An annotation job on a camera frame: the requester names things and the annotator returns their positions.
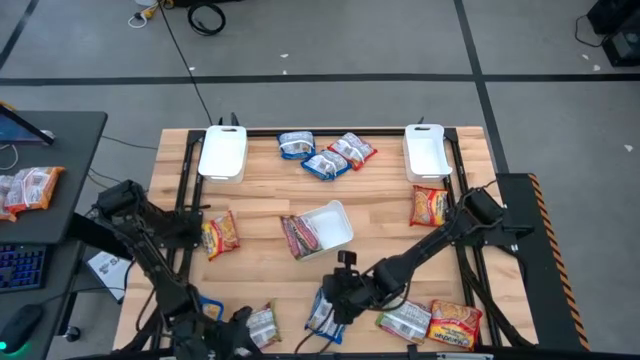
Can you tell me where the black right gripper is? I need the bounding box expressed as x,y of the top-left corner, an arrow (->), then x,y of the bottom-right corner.
323,249 -> 381,325

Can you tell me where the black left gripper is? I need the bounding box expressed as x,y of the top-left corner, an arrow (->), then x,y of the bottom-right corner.
172,306 -> 261,360

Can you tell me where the blue Maruchan noodle pack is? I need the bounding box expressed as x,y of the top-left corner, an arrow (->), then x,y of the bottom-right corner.
300,149 -> 353,182
198,295 -> 225,322
277,130 -> 317,161
304,287 -> 347,345

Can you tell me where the white plastic bin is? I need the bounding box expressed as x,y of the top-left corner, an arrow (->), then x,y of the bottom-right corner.
402,123 -> 454,184
279,199 -> 355,262
197,124 -> 249,184

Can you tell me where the red Maruchan noodle pack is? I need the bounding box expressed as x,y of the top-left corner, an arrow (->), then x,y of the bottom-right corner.
409,184 -> 450,229
201,209 -> 241,262
327,132 -> 379,172
426,299 -> 484,351

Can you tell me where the white printed box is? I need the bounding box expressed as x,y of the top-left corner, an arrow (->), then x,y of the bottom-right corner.
87,249 -> 132,304

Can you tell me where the black platform with hazard stripe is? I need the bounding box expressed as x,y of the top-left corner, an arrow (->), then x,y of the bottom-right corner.
496,172 -> 591,352

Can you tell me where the black computer mouse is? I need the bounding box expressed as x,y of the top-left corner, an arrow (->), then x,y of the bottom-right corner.
0,303 -> 45,355

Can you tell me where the black backlit keyboard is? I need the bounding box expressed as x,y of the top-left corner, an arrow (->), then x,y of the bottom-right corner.
0,243 -> 47,294

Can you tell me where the black office desk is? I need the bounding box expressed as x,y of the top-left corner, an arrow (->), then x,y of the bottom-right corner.
0,110 -> 109,360

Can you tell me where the black computer monitor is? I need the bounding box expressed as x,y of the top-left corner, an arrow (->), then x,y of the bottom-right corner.
0,102 -> 55,146

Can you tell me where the black equipment case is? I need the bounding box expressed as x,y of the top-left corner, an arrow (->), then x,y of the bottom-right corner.
585,0 -> 640,69

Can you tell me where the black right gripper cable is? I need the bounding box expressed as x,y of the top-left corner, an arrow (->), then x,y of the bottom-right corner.
293,307 -> 337,357

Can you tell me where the black metal table frame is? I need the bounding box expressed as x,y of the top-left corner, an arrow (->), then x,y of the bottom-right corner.
119,117 -> 539,360

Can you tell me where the long black floor cable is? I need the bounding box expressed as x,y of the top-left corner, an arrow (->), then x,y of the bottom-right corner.
158,0 -> 215,126

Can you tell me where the coiled black floor cable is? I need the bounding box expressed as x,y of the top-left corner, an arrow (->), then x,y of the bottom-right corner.
187,2 -> 227,37

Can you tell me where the thin black floor cable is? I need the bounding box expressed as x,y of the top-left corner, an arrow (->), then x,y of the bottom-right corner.
573,13 -> 609,49

